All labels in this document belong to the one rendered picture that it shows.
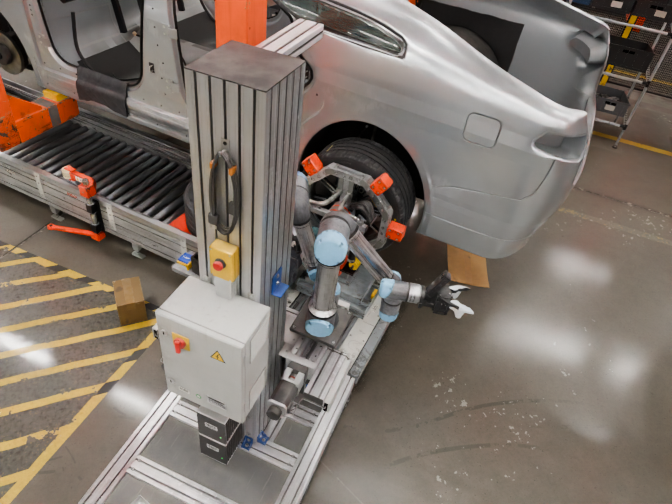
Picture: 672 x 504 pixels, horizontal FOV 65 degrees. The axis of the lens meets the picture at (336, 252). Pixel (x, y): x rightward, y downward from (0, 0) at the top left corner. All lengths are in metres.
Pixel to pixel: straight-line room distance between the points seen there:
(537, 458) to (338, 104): 2.21
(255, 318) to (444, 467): 1.59
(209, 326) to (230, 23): 1.29
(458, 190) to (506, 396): 1.32
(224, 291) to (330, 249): 0.40
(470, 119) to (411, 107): 0.30
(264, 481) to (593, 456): 1.85
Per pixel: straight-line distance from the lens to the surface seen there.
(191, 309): 1.91
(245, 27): 2.43
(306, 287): 3.48
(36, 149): 4.81
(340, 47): 2.84
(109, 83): 4.00
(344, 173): 2.81
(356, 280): 3.48
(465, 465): 3.14
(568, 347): 3.93
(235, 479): 2.69
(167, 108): 3.72
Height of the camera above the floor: 2.64
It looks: 41 degrees down
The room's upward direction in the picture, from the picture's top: 9 degrees clockwise
